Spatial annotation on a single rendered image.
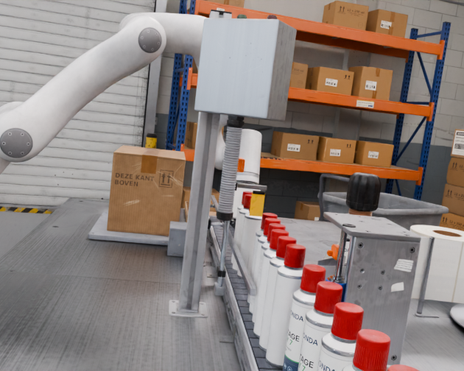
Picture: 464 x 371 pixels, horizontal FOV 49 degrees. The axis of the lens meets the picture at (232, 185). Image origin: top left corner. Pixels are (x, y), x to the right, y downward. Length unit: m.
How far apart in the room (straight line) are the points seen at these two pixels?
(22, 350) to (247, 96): 0.63
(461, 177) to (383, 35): 1.67
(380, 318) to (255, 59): 0.53
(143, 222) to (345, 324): 1.24
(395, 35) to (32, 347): 5.20
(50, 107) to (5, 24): 4.21
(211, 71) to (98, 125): 4.41
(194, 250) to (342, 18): 4.51
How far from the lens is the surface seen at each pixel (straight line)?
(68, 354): 1.01
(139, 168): 1.75
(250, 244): 1.30
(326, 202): 3.75
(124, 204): 1.77
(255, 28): 1.04
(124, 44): 1.27
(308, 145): 5.34
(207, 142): 1.14
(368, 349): 0.55
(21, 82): 5.47
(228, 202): 1.03
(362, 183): 1.33
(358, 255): 0.77
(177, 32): 1.37
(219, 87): 1.06
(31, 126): 1.29
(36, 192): 5.53
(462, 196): 4.92
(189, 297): 1.21
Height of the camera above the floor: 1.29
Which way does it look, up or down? 8 degrees down
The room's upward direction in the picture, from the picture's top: 7 degrees clockwise
